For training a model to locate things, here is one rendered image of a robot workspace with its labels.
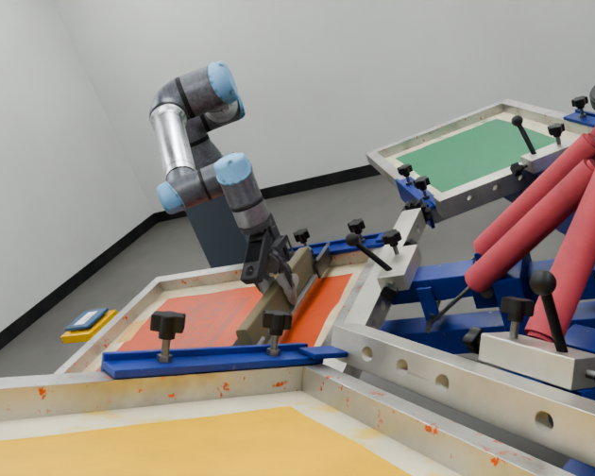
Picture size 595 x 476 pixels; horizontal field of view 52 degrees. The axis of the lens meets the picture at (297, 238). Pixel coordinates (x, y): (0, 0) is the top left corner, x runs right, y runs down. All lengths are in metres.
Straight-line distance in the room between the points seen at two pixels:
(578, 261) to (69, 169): 5.44
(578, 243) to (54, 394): 0.69
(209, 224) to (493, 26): 3.26
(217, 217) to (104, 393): 1.47
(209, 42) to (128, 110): 1.20
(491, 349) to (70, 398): 0.49
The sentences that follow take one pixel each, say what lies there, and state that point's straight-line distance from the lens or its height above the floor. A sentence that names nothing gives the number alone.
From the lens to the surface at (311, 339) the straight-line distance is 1.34.
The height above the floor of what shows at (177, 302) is 0.96.
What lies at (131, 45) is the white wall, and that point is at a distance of 6.14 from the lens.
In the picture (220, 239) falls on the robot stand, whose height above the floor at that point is 0.95.
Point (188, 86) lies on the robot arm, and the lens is 1.70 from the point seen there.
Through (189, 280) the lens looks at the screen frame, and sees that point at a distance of 1.87.
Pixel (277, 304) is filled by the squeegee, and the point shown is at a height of 1.03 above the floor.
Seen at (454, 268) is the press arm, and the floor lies 1.04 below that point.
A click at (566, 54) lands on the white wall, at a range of 4.97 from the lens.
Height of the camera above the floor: 1.61
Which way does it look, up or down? 20 degrees down
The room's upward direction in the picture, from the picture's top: 21 degrees counter-clockwise
